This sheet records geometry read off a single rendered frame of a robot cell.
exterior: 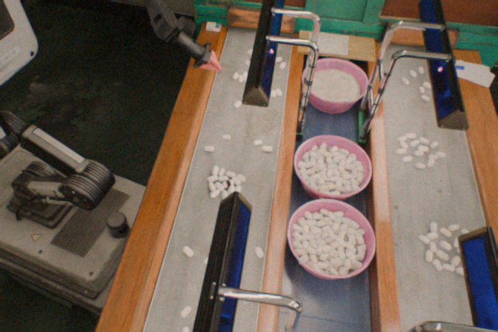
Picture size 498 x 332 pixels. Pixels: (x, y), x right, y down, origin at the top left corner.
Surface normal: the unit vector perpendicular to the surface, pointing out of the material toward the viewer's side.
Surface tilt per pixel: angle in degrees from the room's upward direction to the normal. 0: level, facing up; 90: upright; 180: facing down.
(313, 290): 0
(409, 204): 0
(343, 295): 0
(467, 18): 90
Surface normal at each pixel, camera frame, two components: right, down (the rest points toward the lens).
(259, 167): 0.03, -0.60
